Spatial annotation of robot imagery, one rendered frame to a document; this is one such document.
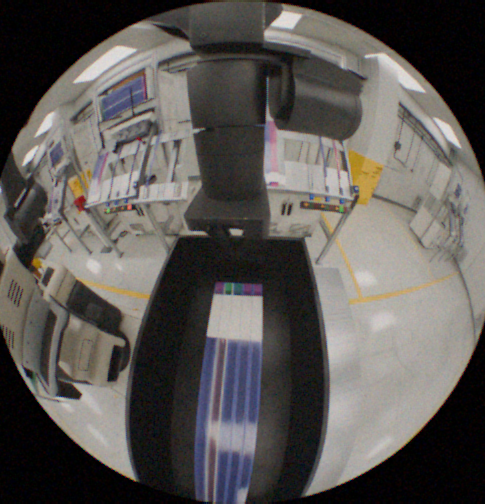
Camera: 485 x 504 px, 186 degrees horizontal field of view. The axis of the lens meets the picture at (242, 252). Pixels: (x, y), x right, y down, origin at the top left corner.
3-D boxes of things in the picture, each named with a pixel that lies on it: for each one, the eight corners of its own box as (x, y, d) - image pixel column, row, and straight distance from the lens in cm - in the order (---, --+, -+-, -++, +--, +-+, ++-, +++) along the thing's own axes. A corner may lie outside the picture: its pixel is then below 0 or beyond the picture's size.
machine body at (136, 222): (179, 237, 170) (160, 187, 140) (132, 238, 211) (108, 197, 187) (194, 206, 218) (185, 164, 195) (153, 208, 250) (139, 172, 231)
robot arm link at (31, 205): (28, 209, 52) (19, 228, 51) (23, 181, 45) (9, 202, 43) (49, 222, 48) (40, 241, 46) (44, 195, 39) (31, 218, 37)
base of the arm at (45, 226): (37, 211, 59) (15, 244, 57) (34, 194, 52) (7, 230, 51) (52, 228, 54) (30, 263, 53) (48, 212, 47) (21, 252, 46)
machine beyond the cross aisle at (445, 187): (440, 263, 451) (479, 198, 445) (431, 264, 373) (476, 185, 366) (412, 221, 492) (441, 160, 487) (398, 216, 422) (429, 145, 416)
